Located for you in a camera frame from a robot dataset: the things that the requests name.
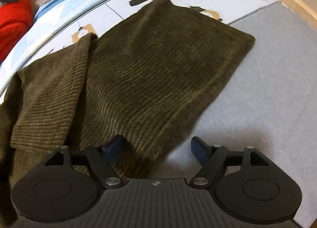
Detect olive green corduroy pants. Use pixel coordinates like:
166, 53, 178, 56
1, 0, 255, 227

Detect blue cloud pattern blanket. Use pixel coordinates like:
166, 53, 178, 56
1, 0, 107, 73

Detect red knitted garment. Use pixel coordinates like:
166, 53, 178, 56
0, 0, 33, 62

